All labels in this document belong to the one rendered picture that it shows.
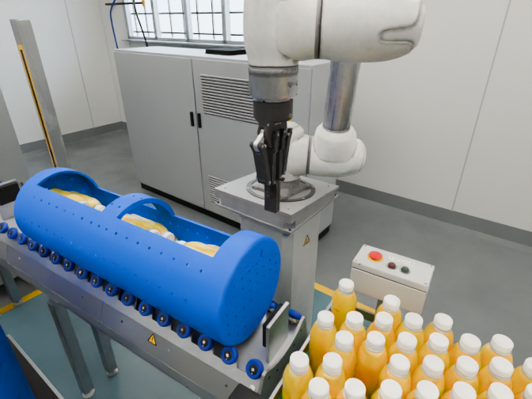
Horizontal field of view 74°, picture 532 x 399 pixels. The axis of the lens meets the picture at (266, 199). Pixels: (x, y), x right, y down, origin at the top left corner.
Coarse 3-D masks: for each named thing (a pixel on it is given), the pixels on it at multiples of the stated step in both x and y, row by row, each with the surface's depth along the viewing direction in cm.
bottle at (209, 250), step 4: (184, 244) 96; (188, 244) 94; (192, 244) 93; (196, 244) 93; (200, 244) 93; (204, 244) 94; (192, 248) 92; (196, 248) 92; (200, 248) 92; (204, 248) 91; (208, 248) 91; (212, 248) 92; (204, 252) 90; (208, 252) 90; (212, 252) 90; (212, 256) 89
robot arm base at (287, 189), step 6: (294, 180) 140; (252, 186) 146; (258, 186) 144; (282, 186) 139; (288, 186) 140; (294, 186) 141; (300, 186) 145; (306, 186) 147; (282, 192) 138; (288, 192) 139; (294, 192) 141; (282, 198) 137; (288, 198) 138
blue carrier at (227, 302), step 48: (48, 192) 111; (96, 192) 137; (48, 240) 109; (96, 240) 96; (144, 240) 89; (192, 240) 115; (240, 240) 83; (144, 288) 88; (192, 288) 80; (240, 288) 82; (240, 336) 88
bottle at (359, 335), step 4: (344, 324) 84; (340, 328) 85; (344, 328) 83; (348, 328) 82; (352, 328) 82; (360, 328) 82; (364, 328) 83; (352, 332) 82; (356, 332) 82; (360, 332) 82; (364, 332) 83; (356, 336) 81; (360, 336) 82; (364, 336) 82; (356, 340) 82; (360, 340) 82; (364, 340) 83; (356, 344) 82; (360, 344) 82; (356, 348) 82; (356, 352) 83
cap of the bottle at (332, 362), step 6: (330, 354) 73; (336, 354) 73; (324, 360) 72; (330, 360) 72; (336, 360) 72; (324, 366) 72; (330, 366) 70; (336, 366) 70; (330, 372) 71; (336, 372) 71
